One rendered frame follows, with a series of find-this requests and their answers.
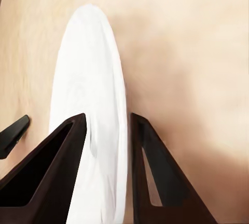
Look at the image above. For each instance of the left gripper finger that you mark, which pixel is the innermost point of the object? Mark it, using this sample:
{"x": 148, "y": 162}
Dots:
{"x": 11, "y": 135}

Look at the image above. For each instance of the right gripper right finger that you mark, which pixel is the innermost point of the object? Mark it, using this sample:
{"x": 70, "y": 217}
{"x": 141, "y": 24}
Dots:
{"x": 181, "y": 204}

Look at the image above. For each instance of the countertop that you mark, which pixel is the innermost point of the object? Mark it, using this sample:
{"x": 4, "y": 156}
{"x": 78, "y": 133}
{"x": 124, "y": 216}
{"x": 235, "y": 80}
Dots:
{"x": 185, "y": 65}

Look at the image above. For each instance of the saucer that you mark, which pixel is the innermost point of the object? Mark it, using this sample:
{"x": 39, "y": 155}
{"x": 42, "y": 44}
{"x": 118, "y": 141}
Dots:
{"x": 88, "y": 79}

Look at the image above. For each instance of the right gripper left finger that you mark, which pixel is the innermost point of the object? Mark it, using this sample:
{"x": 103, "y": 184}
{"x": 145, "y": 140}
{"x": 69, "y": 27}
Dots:
{"x": 39, "y": 189}

